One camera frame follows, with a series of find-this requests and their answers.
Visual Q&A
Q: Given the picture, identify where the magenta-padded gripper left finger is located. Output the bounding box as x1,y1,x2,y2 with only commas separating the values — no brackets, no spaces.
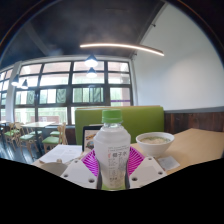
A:
59,148,103,190

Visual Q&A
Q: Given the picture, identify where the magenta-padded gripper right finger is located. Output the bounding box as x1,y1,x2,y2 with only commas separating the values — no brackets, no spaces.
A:
123,145,168,190

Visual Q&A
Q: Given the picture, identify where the green-capped clear drink bottle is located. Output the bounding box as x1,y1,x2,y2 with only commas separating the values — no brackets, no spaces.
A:
93,109,132,191

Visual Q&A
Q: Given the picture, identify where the small white packet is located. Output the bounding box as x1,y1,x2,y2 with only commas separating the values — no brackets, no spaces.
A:
157,155,181,172

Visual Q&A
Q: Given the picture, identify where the white paper sheet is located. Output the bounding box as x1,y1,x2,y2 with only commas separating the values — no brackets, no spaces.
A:
38,143,84,164

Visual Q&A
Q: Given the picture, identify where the white ceramic bowl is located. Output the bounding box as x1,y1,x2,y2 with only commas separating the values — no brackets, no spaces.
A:
135,131,175,158

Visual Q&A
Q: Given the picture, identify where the black-framed tablet with colourful screen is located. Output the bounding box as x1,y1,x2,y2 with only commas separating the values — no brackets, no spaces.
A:
81,124,104,153

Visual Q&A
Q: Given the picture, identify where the group of green-seated wooden chairs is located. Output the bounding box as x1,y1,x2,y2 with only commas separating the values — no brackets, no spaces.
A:
0,121,68,158

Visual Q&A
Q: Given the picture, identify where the green upholstered bench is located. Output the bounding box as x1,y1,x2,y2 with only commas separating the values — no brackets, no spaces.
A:
74,105,165,146

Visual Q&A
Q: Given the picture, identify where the wooden dining table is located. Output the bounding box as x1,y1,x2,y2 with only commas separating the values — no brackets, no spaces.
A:
20,121,56,151

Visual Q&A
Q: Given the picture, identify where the group of dark pendant lamps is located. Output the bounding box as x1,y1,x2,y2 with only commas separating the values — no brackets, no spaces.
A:
10,54,100,90

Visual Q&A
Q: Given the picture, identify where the long curved ceiling light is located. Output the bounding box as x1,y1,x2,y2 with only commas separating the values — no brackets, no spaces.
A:
79,42,165,57

